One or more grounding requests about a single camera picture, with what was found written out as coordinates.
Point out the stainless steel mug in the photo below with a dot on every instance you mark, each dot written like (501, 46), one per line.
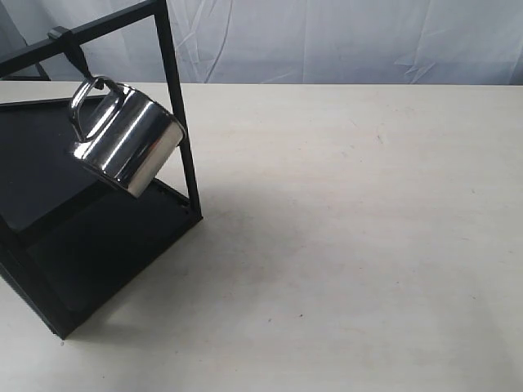
(127, 138)

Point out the black two-tier rack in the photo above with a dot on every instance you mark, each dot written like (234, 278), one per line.
(69, 240)

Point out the black rack hook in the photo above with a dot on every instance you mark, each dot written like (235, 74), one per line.
(71, 49)

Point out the white backdrop cloth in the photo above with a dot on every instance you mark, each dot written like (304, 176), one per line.
(414, 42)

